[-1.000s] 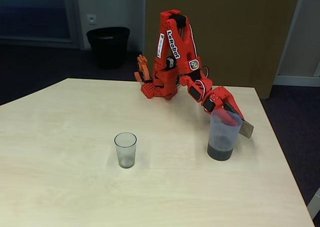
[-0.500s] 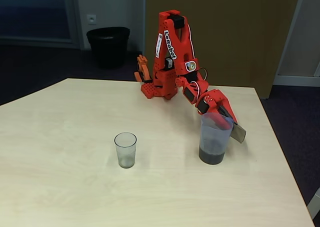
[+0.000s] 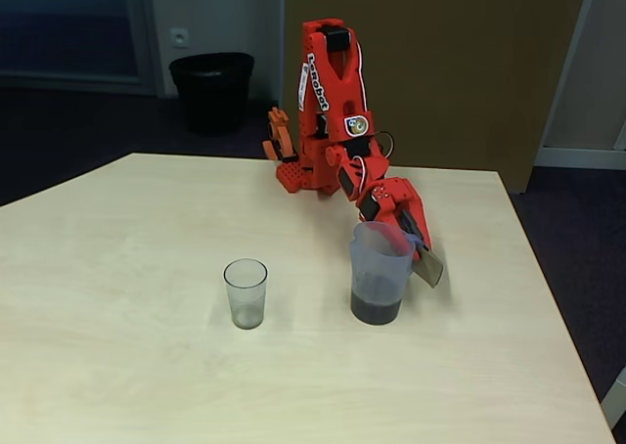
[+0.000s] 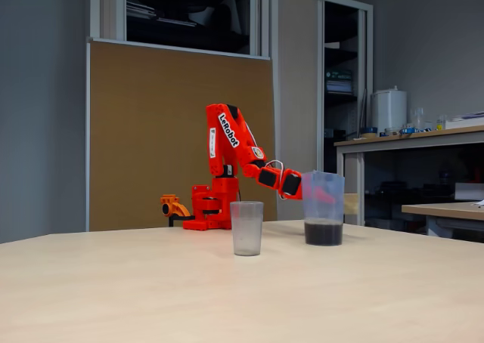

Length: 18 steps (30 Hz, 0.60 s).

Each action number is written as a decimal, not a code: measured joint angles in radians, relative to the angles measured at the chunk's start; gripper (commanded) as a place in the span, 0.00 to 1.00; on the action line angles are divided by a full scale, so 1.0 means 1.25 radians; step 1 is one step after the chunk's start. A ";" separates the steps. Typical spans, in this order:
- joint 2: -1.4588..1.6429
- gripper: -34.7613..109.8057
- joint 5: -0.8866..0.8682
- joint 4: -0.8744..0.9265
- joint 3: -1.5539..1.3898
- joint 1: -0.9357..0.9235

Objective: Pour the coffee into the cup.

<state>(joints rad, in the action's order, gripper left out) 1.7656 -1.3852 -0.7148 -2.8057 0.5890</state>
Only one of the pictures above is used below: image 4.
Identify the clear plastic cup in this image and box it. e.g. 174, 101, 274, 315
229, 201, 265, 257

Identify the clear glass beaker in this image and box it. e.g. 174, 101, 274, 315
410, 107, 424, 131

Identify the low wooden table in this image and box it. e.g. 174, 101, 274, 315
401, 201, 484, 238

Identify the grey storage cabinet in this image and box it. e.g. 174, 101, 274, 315
89, 0, 374, 227

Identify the flat white box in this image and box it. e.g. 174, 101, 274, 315
445, 112, 484, 131

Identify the orange table clamp with ring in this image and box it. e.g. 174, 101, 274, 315
160, 194, 196, 227

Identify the clear pitcher with cardboard handle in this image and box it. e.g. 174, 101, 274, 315
301, 171, 359, 246

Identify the workbench with wooden top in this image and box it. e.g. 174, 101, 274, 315
334, 125, 484, 227

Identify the white storage box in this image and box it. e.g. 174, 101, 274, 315
455, 183, 484, 202

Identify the brown pin board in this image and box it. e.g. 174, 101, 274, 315
85, 37, 279, 233

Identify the white cylindrical canister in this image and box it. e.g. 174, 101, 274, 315
370, 85, 408, 136

